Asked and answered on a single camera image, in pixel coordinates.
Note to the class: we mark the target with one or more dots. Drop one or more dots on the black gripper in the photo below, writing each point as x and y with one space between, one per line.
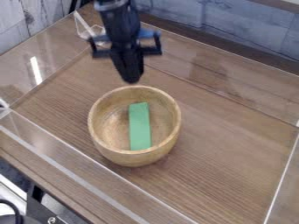
129 61

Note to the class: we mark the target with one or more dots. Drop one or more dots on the green stick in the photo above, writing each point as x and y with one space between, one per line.
141 134

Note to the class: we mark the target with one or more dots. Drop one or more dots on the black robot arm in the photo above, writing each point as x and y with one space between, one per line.
121 20

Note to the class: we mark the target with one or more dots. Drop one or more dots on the wooden bowl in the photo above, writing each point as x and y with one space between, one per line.
109 125

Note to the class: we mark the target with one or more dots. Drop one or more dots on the clear acrylic corner bracket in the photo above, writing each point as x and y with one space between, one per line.
87 31

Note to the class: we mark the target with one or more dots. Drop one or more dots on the clear acrylic tray wall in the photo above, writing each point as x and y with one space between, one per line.
216 180

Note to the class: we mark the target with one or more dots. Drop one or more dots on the black table leg bracket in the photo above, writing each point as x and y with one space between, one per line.
37 210

